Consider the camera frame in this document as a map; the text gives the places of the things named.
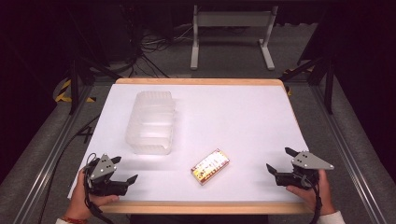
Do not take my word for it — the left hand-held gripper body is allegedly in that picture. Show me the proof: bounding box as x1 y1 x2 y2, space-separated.
83 153 130 197

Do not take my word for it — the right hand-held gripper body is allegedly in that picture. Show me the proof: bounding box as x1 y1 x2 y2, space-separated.
275 150 335 190

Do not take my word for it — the clear plastic storage box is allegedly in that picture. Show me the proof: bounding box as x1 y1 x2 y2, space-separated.
124 90 177 156

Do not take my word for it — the yellow red snack packet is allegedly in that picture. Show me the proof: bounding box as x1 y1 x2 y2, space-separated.
190 147 231 187

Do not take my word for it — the person's right hand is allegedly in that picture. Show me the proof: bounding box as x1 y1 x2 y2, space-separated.
286 169 337 217

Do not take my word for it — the person's left hand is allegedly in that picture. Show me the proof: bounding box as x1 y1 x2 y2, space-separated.
64 169 120 220

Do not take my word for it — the white sheet on table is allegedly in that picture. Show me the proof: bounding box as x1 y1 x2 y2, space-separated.
67 83 310 204

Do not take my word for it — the black metal stand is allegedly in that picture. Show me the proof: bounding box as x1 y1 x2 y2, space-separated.
64 6 123 116
281 8 337 116

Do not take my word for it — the yellow black hazard tape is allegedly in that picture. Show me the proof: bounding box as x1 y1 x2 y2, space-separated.
54 78 96 104

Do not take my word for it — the white metal stand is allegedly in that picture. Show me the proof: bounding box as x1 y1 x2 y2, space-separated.
190 5 279 71

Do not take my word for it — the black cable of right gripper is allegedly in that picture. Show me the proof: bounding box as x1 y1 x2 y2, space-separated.
308 175 323 224

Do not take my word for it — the aluminium floor rail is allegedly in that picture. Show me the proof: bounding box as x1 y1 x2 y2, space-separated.
311 84 389 224
12 85 94 224

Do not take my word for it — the red string bracelet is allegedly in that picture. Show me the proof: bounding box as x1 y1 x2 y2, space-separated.
62 216 89 224

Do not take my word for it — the bundle of black floor cables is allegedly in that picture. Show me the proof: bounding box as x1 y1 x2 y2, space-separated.
118 3 200 78

